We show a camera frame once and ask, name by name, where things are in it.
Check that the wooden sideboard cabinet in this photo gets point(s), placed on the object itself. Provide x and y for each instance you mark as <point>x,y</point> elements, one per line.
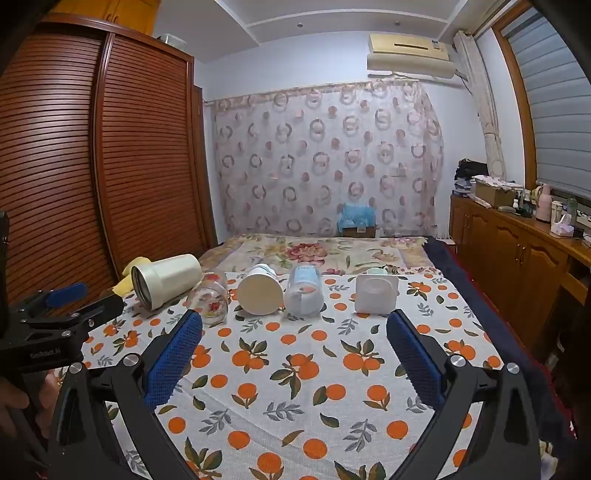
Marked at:
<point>508,251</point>

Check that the blue plastic bag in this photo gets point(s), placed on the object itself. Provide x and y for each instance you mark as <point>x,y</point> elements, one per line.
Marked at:
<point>358,214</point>

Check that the orange print tablecloth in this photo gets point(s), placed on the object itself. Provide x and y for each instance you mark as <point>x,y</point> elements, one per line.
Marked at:
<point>295,392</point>

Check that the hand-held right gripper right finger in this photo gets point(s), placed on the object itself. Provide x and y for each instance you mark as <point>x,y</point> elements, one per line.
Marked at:
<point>415,360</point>

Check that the pale green cup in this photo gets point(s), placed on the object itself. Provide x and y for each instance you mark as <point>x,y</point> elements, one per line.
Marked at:
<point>377,272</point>

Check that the pink thermos bottle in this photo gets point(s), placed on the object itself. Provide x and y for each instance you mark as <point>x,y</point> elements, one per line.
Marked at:
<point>544,205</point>

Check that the person's left hand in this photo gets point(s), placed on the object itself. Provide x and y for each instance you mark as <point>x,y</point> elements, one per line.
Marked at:
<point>16,399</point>

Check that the white small bottle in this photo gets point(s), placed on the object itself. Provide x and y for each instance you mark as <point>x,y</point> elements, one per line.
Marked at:
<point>557,212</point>

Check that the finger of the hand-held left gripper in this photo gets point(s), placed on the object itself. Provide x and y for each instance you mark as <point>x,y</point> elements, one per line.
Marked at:
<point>67,295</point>
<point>108,307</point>

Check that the wooden slatted wardrobe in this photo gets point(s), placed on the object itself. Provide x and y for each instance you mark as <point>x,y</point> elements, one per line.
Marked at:
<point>138,138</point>

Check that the white storage box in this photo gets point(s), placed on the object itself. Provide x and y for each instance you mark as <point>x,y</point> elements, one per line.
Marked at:
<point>173,41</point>

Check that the dark pile of clothes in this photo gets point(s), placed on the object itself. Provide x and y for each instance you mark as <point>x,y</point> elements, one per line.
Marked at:
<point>468,168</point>

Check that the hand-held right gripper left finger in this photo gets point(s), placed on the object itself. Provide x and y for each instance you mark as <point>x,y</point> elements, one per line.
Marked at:
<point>174,357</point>

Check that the floral blanket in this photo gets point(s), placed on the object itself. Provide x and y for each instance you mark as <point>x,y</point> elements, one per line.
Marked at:
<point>314,254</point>

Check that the wooden overhead cabinet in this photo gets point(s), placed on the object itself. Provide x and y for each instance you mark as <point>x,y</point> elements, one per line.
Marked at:
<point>106,11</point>

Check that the yellow cloth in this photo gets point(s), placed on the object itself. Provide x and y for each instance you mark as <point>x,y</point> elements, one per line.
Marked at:
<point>121,287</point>

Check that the wall air conditioner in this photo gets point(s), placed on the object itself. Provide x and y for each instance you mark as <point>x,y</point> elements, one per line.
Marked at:
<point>406,62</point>

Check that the cream insulated cup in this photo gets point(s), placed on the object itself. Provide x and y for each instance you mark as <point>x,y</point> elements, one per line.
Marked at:
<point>171,278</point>

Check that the grey window blind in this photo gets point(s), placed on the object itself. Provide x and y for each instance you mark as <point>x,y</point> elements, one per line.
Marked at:
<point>558,115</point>

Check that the translucent square cup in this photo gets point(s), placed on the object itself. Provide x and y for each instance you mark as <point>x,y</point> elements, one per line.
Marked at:
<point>376,295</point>

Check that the printed glass cup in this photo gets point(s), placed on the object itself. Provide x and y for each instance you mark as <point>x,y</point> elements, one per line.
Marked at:
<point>212,300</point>

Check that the clear plastic cup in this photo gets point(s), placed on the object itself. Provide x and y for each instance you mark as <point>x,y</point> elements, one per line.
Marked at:
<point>302,295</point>

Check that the small cardboard box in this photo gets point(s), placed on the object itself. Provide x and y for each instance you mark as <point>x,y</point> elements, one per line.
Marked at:
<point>359,231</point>

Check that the pink tissue box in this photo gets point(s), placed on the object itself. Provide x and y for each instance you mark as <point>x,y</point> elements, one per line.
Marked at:
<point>562,229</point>

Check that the tied floral side curtain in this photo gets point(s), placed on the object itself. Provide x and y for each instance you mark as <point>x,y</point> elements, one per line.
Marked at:
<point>489,120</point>

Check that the cardboard box with cloth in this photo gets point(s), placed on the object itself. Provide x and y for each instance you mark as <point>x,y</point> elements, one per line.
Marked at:
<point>494,194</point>

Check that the dark small bottle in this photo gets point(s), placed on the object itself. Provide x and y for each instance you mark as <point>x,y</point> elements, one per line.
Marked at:
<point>526,205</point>

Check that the white paper cup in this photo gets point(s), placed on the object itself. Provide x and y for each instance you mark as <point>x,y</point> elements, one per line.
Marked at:
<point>259,293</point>

